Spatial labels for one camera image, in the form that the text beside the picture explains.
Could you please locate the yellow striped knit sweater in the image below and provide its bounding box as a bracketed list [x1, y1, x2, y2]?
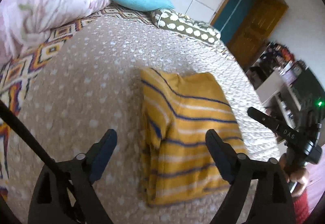
[141, 68, 246, 206]

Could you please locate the right hand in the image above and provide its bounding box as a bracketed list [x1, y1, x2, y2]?
[279, 154, 310, 201]

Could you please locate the white shelf unit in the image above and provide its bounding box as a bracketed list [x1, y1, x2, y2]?
[256, 69, 315, 129]

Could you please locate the cluttered shoe rack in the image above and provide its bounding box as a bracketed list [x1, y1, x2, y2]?
[245, 42, 308, 90]

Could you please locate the brown wooden door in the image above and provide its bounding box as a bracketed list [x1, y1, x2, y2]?
[226, 0, 288, 70]

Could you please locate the beige dotted quilted bedspread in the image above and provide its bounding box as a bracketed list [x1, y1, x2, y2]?
[19, 17, 280, 223]

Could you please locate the colourful geometric blanket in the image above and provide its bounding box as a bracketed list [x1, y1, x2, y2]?
[0, 4, 155, 201]

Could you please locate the teal curtain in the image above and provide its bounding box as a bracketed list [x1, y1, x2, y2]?
[213, 0, 256, 45]

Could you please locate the olive patterned bolster pillow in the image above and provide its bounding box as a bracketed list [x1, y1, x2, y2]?
[150, 9, 221, 46]

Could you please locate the pink floral duvet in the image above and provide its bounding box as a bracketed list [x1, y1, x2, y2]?
[1, 0, 111, 65]

